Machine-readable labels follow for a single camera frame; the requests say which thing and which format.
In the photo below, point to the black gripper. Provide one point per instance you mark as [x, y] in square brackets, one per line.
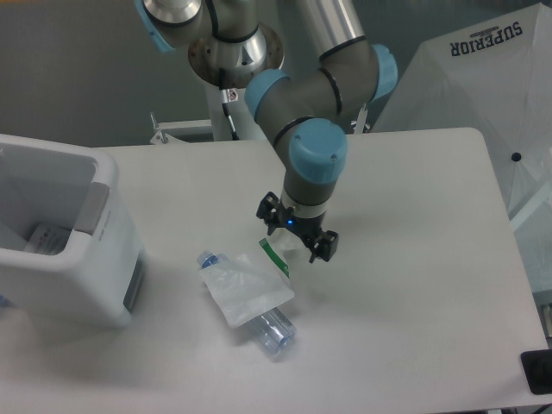
[305, 222]

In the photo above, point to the white plastic pouch green strip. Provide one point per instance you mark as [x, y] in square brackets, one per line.
[276, 250]

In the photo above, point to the clear plastic water bottle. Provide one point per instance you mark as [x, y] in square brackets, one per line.
[271, 330]

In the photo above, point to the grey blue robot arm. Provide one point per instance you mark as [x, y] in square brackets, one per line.
[298, 118]

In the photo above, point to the white trash can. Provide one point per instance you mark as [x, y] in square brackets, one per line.
[69, 247]

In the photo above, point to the white umbrella with lettering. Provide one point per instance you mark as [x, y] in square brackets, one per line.
[494, 76]

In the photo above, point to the black device at table corner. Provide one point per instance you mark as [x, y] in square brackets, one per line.
[537, 370]

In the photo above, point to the white metal base bracket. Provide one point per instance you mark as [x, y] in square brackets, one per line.
[203, 131]

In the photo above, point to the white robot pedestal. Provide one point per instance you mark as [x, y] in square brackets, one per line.
[225, 69]

